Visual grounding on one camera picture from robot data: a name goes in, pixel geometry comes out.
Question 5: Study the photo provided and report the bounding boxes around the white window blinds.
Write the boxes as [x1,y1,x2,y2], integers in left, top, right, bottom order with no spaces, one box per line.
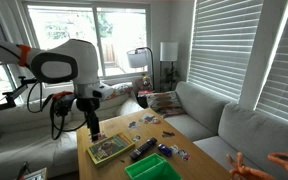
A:
[255,0,288,127]
[187,0,264,102]

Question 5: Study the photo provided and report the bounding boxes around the black cable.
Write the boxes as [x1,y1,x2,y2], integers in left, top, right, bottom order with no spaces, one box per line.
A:
[26,81,89,141]

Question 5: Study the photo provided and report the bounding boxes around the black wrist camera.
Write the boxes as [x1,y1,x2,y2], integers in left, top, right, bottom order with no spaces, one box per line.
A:
[51,92,76,118]

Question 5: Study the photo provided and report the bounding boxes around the floral cushion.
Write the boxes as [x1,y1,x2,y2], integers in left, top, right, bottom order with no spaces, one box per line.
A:
[102,82,135,102]

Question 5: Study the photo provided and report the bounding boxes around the lamp with cylinder shade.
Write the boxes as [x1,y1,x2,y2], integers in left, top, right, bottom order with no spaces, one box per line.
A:
[159,41,179,92]

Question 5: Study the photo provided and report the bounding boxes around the small stuffed toy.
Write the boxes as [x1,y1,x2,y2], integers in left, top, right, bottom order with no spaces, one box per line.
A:
[140,75,153,91]

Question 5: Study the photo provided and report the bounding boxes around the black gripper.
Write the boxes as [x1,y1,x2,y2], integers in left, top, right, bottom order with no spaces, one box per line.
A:
[75,97,102,143]

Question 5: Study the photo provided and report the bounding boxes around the blue toy car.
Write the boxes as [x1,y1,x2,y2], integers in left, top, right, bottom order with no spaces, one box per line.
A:
[157,143,173,158]

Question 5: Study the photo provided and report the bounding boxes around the orange cable strap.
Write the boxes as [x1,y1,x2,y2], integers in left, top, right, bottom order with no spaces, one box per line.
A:
[51,90,74,100]
[17,44,32,67]

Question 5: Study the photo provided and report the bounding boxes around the black remote control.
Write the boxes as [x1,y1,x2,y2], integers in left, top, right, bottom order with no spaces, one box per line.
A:
[129,137,158,161]

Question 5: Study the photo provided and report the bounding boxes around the red patterned cushion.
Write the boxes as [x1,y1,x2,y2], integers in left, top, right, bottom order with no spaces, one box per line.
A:
[158,106,186,119]

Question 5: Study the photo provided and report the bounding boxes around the grey sofa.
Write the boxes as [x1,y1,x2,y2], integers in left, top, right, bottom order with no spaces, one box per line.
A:
[165,80,288,180]

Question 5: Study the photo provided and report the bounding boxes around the yellow animal book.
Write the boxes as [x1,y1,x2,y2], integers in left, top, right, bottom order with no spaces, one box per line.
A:
[86,133,136,167]

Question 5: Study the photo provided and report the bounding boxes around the green plastic bin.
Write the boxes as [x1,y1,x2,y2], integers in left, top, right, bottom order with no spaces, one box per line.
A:
[124,152,182,180]

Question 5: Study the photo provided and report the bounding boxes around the sliding glass window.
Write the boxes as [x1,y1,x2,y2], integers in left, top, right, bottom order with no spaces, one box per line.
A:
[20,1,152,86]

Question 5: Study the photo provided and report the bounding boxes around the oval pattern cushion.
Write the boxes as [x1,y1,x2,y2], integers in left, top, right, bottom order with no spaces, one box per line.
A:
[146,90,186,116]

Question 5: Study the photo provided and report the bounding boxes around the white snowman cutout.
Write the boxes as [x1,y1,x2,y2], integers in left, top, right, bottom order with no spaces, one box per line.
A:
[139,113,162,125]

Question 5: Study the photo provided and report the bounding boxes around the dark side table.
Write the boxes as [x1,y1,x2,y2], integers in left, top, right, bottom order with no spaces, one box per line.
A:
[136,89,155,109]

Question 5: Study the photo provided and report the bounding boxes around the arc floor lamp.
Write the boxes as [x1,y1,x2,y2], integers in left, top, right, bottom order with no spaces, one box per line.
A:
[127,46,156,92]

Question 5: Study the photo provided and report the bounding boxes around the green house plant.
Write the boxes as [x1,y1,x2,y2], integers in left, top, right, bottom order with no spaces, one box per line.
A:
[162,63,181,91]

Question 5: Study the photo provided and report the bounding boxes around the orange octopus plush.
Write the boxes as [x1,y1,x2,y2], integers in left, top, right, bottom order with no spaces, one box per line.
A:
[226,151,288,180]

